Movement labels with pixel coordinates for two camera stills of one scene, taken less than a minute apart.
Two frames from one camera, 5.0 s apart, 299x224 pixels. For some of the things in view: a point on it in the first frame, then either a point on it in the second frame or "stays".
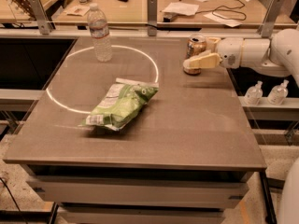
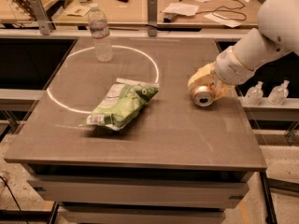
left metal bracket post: x=40 y=15 stays
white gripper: x=230 y=52 -> x=228 y=66
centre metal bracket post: x=152 y=15 stays
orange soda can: x=196 y=44 -> x=203 y=94
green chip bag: x=120 y=103 stays
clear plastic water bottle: x=97 y=24 stays
